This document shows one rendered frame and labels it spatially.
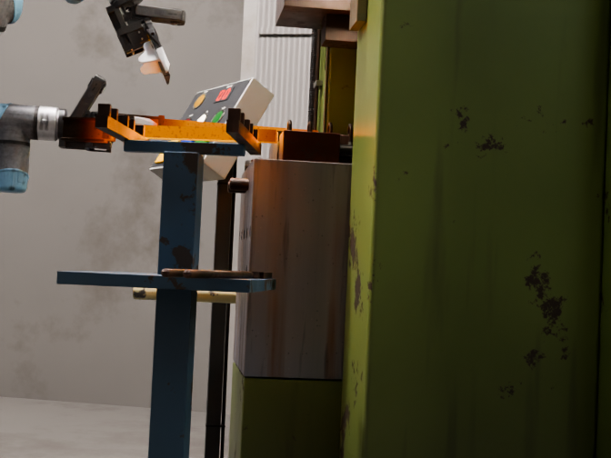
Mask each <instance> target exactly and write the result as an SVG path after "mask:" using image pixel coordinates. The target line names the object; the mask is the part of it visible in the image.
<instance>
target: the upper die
mask: <svg viewBox="0 0 611 458"><path fill-rule="evenodd" d="M326 14H333V15H350V0H276V10H275V26H283V27H295V28H307V29H320V30H321V29H322V21H323V19H324V18H325V16H326Z"/></svg>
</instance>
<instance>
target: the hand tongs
mask: <svg viewBox="0 0 611 458"><path fill-rule="evenodd" d="M161 275H162V276H163V277H184V278H235V279H249V278H255V279H272V273H267V272H246V271H217V270H191V269H163V270H162V271H161Z"/></svg>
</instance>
